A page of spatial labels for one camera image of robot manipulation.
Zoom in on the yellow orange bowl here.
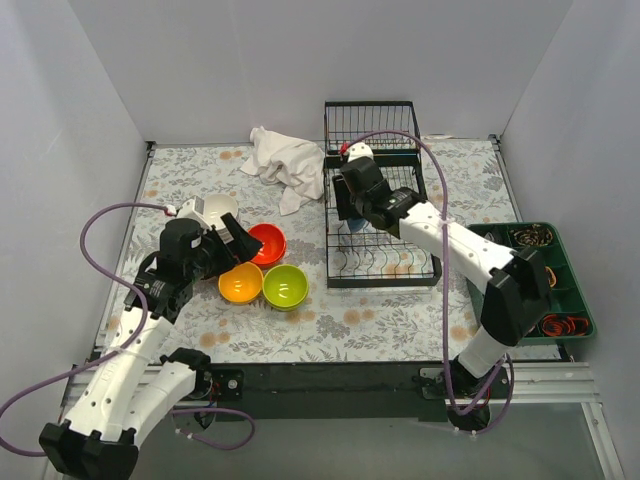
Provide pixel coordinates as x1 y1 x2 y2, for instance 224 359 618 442
218 262 263 304

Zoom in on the green compartment tray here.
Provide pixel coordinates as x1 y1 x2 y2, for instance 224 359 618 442
468 222 597 346

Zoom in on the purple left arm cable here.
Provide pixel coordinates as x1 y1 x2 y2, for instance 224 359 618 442
0 201 257 457

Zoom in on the floral table mat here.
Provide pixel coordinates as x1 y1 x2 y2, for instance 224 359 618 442
122 146 476 363

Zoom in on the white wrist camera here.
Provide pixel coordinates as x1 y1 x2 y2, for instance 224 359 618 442
176 196 210 230
346 142 374 163

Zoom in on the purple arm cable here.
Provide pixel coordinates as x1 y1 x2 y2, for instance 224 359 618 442
0 201 257 457
338 129 515 437

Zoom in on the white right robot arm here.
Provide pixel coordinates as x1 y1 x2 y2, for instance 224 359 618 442
336 155 551 398

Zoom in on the black wire dish rack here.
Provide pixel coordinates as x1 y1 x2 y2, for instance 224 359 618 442
322 154 443 289

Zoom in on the crumpled white cloth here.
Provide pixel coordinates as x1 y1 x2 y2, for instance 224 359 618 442
240 126 324 216

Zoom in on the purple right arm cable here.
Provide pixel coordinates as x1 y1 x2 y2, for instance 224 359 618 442
338 129 515 437

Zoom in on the lime green bowl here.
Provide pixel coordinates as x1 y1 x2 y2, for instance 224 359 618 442
267 299 305 312
262 264 309 304

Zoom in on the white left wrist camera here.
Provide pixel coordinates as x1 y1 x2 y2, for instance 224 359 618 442
176 196 210 230

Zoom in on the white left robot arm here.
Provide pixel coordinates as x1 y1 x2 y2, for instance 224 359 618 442
39 213 262 479

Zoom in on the blue bowl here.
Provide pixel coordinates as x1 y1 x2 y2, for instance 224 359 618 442
347 218 368 233

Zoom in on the black wire basket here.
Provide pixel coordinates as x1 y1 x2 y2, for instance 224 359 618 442
324 100 420 154

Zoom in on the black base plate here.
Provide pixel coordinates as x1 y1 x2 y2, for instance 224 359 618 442
175 362 450 429

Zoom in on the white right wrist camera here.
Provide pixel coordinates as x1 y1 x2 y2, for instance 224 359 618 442
346 142 374 163

